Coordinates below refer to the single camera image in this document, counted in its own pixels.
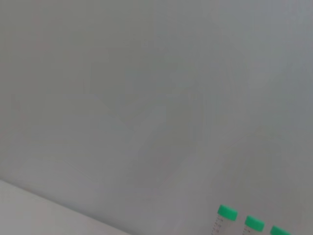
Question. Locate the green-capped clear test tube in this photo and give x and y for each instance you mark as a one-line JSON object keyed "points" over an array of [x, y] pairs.
{"points": [[227, 212], [278, 230], [254, 223]]}

